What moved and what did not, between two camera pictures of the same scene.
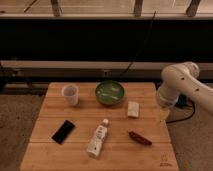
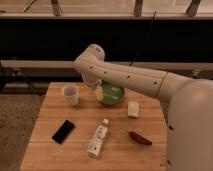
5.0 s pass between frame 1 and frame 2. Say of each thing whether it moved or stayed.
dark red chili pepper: stayed
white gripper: moved
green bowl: stayed
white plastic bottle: stayed
